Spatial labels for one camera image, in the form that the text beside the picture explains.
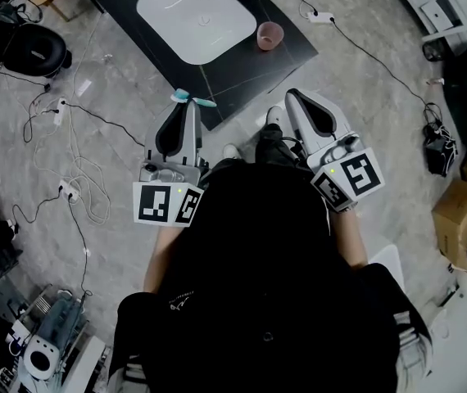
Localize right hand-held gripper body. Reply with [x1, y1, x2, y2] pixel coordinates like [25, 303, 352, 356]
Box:
[306, 132, 386, 213]

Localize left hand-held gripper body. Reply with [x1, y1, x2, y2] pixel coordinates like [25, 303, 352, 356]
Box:
[132, 153, 212, 229]

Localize teal white toothbrush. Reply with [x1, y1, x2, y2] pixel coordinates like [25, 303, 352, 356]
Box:
[169, 88, 219, 110]

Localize pale pink cup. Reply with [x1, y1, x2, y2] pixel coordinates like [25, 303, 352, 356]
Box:
[256, 20, 285, 52]

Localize person's right forearm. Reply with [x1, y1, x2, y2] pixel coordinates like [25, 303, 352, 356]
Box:
[330, 208, 370, 270]

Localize person's left forearm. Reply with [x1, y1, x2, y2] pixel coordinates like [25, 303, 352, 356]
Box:
[142, 222, 186, 295]

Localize person's white shoe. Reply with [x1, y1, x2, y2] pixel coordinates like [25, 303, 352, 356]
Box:
[222, 142, 242, 162]
[265, 105, 287, 129]

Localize person's black trousers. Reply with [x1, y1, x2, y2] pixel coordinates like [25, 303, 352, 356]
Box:
[252, 122, 301, 168]

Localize black countertop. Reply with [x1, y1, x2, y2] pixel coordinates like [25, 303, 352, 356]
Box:
[97, 0, 320, 133]

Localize black bag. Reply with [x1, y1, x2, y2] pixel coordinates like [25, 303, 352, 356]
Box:
[423, 124, 460, 178]

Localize white power strip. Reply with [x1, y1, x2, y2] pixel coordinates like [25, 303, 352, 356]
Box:
[52, 97, 68, 127]
[57, 178, 83, 203]
[306, 11, 336, 25]

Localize white stool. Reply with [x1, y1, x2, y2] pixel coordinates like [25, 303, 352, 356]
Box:
[369, 242, 407, 292]

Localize large cardboard box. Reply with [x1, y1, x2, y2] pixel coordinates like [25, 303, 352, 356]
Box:
[431, 178, 467, 273]

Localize white sink basin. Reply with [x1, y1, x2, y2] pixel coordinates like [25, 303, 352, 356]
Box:
[135, 0, 257, 66]

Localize person's black shirt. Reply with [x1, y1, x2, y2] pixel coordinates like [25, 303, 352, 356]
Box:
[107, 163, 432, 393]

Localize white round appliance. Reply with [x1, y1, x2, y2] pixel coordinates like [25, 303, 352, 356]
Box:
[21, 332, 61, 381]

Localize black floor cable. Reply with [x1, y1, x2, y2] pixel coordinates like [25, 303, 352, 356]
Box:
[61, 101, 147, 147]
[11, 186, 93, 299]
[329, 16, 438, 112]

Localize white floor cable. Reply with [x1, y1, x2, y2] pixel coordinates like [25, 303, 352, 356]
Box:
[31, 14, 112, 225]

